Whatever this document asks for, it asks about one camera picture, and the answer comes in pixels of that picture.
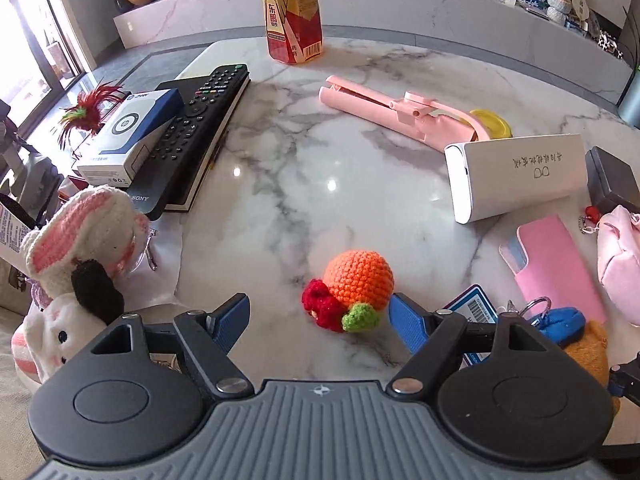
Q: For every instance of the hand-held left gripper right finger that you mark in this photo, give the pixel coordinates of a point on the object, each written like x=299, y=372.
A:
x=407, y=325

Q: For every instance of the red feather toy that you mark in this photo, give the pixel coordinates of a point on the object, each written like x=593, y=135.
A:
x=92, y=105

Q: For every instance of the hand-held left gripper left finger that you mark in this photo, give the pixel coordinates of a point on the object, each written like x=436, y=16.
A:
x=235, y=316

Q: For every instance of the pink folding stick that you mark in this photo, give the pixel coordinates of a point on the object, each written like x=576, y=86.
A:
x=380, y=110

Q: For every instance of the orange plush toy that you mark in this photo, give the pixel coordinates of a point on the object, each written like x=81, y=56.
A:
x=592, y=350

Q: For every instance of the white pink crochet bunny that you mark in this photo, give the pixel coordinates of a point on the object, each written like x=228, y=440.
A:
x=85, y=230

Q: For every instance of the orange crochet fruit toy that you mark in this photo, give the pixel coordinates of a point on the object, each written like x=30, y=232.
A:
x=357, y=280

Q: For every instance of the black box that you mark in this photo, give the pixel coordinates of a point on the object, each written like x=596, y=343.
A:
x=612, y=180

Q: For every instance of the white oblong case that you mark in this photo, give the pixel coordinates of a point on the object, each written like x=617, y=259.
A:
x=515, y=180

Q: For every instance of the white and blue box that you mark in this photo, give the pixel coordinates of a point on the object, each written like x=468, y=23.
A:
x=127, y=135

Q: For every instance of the yellow tape measure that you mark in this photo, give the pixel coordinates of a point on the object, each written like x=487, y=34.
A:
x=492, y=122

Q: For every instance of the grey cylinder bin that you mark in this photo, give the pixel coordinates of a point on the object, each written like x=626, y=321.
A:
x=631, y=100

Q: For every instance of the red bead charm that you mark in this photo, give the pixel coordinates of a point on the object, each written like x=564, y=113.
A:
x=591, y=215

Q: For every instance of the blue and white barcode card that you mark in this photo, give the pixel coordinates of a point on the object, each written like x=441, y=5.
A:
x=477, y=305

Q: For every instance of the white paper tag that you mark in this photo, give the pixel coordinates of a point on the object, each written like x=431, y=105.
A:
x=11, y=230

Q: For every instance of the black notebook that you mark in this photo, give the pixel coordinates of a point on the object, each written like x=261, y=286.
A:
x=202, y=180

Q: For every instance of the pink pouch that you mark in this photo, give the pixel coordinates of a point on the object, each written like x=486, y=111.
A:
x=620, y=255

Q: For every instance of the clear plastic bag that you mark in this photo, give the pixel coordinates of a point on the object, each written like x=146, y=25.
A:
x=167, y=270

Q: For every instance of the white marble bench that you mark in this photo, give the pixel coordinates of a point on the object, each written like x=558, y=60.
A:
x=400, y=5

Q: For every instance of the white striped plush toy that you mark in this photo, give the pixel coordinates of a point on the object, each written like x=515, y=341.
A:
x=45, y=340

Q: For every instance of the black remote control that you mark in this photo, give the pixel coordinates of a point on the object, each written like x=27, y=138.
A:
x=197, y=130

